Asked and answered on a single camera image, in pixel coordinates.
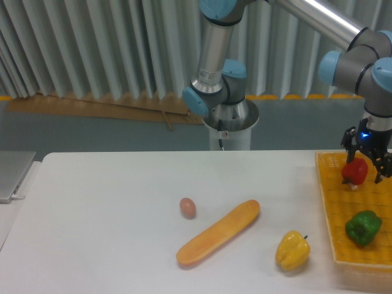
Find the brown cardboard sheet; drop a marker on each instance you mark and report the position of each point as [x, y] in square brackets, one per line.
[170, 110]

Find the long orange bread loaf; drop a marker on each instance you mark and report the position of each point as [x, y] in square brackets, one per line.
[217, 235]

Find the brown egg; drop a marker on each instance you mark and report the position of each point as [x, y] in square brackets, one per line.
[188, 208]

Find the yellow woven basket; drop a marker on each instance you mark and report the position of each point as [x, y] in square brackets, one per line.
[341, 203]

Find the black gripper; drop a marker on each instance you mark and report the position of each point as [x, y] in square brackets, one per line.
[372, 139]

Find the white laptop charger plug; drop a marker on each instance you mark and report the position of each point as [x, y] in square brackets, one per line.
[18, 197]

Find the silver laptop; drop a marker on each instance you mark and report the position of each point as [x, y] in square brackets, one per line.
[14, 167]

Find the red bell pepper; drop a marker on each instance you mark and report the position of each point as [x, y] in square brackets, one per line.
[355, 172]

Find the yellow bell pepper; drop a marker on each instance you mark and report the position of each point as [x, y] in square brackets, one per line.
[292, 251]

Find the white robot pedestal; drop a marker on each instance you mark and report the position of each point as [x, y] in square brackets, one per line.
[230, 126]

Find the green bell pepper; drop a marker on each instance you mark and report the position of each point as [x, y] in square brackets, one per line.
[363, 227]

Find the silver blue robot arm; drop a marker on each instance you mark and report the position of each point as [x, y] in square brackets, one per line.
[361, 66]

